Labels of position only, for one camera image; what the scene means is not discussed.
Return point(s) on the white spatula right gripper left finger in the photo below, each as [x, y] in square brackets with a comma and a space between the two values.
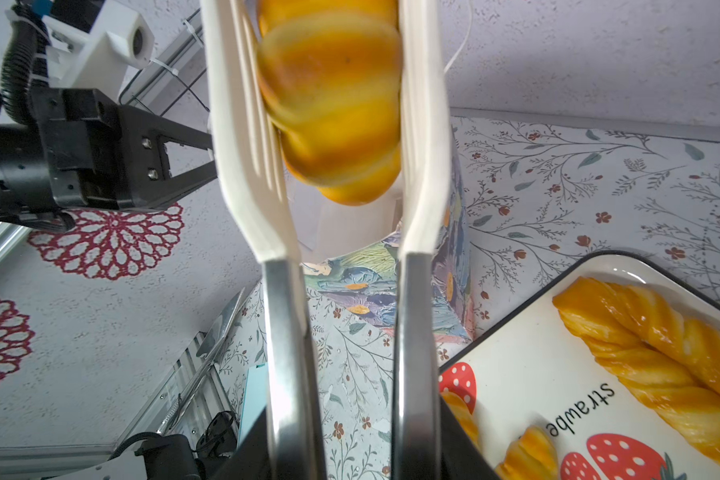
[251, 176]

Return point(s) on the white spatula right gripper right finger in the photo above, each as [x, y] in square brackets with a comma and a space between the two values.
[425, 155]

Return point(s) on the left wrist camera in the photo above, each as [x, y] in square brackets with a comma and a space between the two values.
[73, 44]

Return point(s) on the long twisted bread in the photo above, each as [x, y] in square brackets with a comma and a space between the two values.
[668, 361]

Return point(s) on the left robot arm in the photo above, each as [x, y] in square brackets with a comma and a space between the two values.
[20, 158]

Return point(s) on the light green box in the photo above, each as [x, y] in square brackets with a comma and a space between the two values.
[255, 399]

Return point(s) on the floral paper bag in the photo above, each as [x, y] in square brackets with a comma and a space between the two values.
[365, 282]

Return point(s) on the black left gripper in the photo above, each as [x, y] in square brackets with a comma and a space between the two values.
[101, 155]

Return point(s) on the strawberry print bread tray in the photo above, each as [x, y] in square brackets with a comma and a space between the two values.
[530, 370]

